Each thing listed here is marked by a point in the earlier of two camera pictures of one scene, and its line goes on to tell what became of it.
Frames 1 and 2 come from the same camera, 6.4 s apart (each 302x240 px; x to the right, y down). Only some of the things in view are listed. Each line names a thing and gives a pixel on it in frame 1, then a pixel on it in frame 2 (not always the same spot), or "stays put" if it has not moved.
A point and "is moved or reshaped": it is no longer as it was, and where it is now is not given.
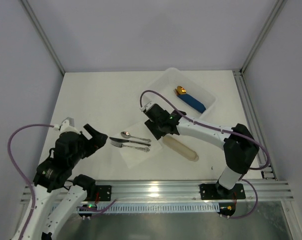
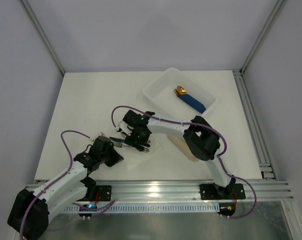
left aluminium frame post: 43,35 stays put
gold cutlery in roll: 179,90 stays put
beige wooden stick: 181,148 is moved or reshaped
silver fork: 143,149 stays put
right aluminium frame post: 278,5 stays put
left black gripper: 85,141 -> 113,158
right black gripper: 154,125 -> 137,144
